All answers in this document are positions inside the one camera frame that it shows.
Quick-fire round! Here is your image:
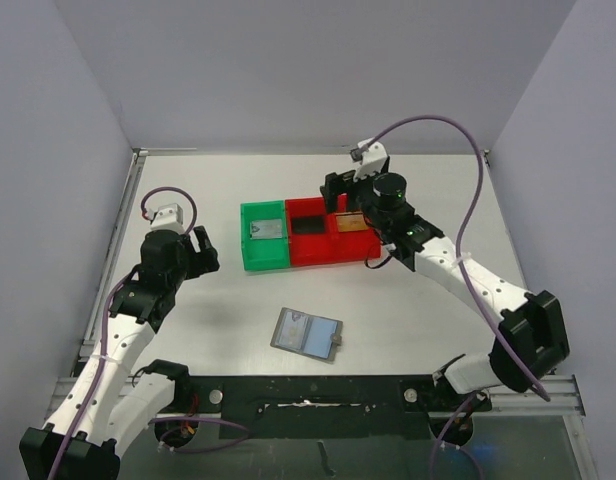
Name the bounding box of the grey card holder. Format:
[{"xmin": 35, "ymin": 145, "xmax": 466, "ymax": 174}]
[{"xmin": 270, "ymin": 307, "xmax": 344, "ymax": 363}]

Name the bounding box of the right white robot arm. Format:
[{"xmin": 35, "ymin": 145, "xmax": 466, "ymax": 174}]
[{"xmin": 320, "ymin": 171, "xmax": 570, "ymax": 409}]

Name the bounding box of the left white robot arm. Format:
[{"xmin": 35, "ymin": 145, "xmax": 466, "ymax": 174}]
[{"xmin": 19, "ymin": 226, "xmax": 220, "ymax": 479}]

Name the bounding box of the gold credit card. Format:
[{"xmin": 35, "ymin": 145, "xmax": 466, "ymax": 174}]
[{"xmin": 335, "ymin": 212, "xmax": 368, "ymax": 233}]

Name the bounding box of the black card in bin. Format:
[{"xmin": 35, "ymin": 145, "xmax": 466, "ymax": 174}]
[{"xmin": 291, "ymin": 215, "xmax": 326, "ymax": 235}]

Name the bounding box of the silver VIP card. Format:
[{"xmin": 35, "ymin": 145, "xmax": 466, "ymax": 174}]
[{"xmin": 249, "ymin": 218, "xmax": 284, "ymax": 240}]

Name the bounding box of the middle red plastic bin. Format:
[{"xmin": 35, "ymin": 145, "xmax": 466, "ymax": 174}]
[{"xmin": 285, "ymin": 197, "xmax": 333, "ymax": 267}]

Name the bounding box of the red plastic bin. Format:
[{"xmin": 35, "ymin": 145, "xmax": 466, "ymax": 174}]
[
  {"xmin": 326, "ymin": 195, "xmax": 381, "ymax": 263},
  {"xmin": 285, "ymin": 197, "xmax": 333, "ymax": 267}
]

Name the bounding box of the green plastic bin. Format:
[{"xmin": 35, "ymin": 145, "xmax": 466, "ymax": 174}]
[{"xmin": 240, "ymin": 200, "xmax": 290, "ymax": 271}]

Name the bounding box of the right red plastic bin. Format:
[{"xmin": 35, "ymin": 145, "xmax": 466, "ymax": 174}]
[{"xmin": 326, "ymin": 195, "xmax": 381, "ymax": 263}]

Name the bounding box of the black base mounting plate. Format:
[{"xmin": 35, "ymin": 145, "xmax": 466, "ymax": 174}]
[{"xmin": 131, "ymin": 357, "xmax": 492, "ymax": 449}]

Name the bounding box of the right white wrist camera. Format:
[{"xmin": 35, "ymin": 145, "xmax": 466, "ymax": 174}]
[{"xmin": 350, "ymin": 139, "xmax": 389, "ymax": 182}]

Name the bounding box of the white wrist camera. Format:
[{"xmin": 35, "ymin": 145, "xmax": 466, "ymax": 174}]
[
  {"xmin": 145, "ymin": 203, "xmax": 185, "ymax": 234},
  {"xmin": 350, "ymin": 139, "xmax": 389, "ymax": 182}
]

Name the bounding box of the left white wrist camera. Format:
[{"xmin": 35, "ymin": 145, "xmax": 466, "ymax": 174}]
[{"xmin": 145, "ymin": 203, "xmax": 185, "ymax": 234}]

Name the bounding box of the aluminium table edge rail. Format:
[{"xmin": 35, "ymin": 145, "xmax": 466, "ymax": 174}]
[{"xmin": 82, "ymin": 148, "xmax": 198, "ymax": 345}]

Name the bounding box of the front aluminium frame rail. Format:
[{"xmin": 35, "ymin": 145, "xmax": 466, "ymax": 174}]
[{"xmin": 19, "ymin": 360, "xmax": 597, "ymax": 479}]

